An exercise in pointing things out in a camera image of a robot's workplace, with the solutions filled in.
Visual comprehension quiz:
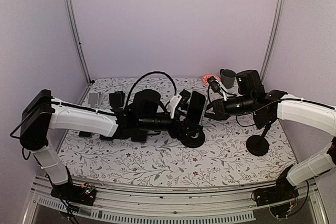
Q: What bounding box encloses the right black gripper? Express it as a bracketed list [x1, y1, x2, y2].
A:
[199, 93, 255, 121]

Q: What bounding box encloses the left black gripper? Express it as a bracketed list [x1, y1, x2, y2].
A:
[139, 109, 203, 141]

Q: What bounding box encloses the black tall round-base stand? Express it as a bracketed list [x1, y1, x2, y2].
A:
[246, 123, 271, 157]

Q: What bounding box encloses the black folding phone stand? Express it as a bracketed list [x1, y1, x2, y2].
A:
[109, 91, 125, 111]

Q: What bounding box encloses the black phone blue edge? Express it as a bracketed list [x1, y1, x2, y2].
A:
[99, 135, 113, 141]

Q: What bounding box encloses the white phone stand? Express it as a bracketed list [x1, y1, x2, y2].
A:
[88, 93, 104, 108]

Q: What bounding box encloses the black phone silver edge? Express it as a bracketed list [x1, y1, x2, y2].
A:
[78, 131, 92, 138]

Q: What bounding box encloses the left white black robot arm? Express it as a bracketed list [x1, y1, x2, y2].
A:
[10, 89, 206, 200]

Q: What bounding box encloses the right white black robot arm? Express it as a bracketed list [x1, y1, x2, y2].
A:
[207, 70, 335, 201]

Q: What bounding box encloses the dark grey mug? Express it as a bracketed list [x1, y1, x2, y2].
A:
[220, 69, 236, 89]

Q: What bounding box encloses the floral patterned table mat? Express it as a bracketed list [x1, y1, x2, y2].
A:
[58, 115, 296, 187]

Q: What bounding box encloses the red white patterned bowl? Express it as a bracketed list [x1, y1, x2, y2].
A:
[201, 74, 221, 87]

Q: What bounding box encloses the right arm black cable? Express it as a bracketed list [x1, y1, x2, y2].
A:
[206, 84, 287, 127]

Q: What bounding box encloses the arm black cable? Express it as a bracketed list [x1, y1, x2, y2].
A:
[124, 70, 177, 109]
[206, 84, 287, 127]

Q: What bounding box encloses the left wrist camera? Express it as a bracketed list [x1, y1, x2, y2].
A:
[165, 89, 191, 119]

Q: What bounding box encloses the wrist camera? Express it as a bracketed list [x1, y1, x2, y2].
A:
[207, 76, 227, 101]
[165, 89, 191, 119]

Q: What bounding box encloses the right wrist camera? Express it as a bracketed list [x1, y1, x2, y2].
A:
[207, 76, 227, 101]

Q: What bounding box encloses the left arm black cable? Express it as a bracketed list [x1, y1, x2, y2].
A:
[124, 70, 177, 109]

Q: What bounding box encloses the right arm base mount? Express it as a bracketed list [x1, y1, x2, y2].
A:
[251, 165, 310, 219]

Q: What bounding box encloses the front aluminium rail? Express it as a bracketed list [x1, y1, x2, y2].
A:
[23, 176, 329, 223]

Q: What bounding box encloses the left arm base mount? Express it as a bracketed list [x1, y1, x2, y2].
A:
[49, 177, 97, 206]

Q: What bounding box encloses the right aluminium frame post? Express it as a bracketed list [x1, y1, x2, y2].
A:
[260, 0, 285, 83]

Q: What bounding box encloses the aluminium frame post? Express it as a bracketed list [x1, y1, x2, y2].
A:
[64, 0, 91, 84]
[260, 0, 285, 83]

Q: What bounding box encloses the left aluminium frame post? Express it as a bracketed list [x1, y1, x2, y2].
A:
[64, 0, 91, 84]

